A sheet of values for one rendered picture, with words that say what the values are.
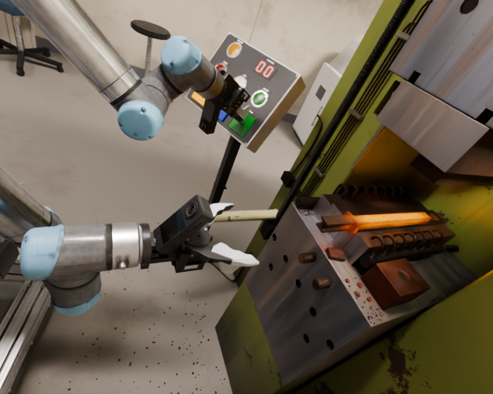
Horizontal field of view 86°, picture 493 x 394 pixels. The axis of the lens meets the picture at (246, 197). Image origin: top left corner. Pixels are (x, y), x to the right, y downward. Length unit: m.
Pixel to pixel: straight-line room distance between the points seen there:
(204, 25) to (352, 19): 1.72
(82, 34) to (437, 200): 1.10
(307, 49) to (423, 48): 3.14
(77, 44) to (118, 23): 3.18
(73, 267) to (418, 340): 0.79
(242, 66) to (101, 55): 0.56
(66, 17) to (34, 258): 0.35
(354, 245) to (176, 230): 0.46
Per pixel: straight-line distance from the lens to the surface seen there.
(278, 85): 0.92
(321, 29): 3.79
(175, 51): 0.63
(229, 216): 1.08
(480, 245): 1.12
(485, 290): 0.77
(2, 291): 1.39
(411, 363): 0.92
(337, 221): 0.67
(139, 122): 0.54
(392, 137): 0.93
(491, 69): 0.63
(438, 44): 0.69
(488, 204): 1.10
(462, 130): 0.62
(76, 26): 0.55
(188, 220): 0.43
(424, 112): 0.65
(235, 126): 0.92
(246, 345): 1.21
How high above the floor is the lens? 1.37
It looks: 38 degrees down
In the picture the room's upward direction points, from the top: 25 degrees clockwise
